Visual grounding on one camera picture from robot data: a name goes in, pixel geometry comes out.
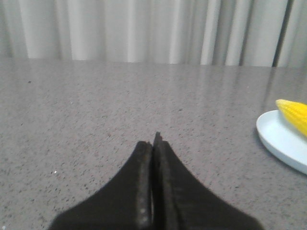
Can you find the yellow corn cob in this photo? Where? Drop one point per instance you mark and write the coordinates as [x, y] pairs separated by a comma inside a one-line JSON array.
[[295, 113]]

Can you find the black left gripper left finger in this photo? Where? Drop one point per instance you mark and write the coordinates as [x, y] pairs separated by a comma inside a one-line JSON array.
[[124, 203]]

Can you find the white pleated curtain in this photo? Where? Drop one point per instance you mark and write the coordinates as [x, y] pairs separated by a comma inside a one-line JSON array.
[[264, 33]]

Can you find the light blue round plate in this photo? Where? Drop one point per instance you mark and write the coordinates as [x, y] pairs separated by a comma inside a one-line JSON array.
[[282, 140]]

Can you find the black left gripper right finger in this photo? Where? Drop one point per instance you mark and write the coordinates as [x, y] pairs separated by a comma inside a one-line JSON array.
[[181, 202]]

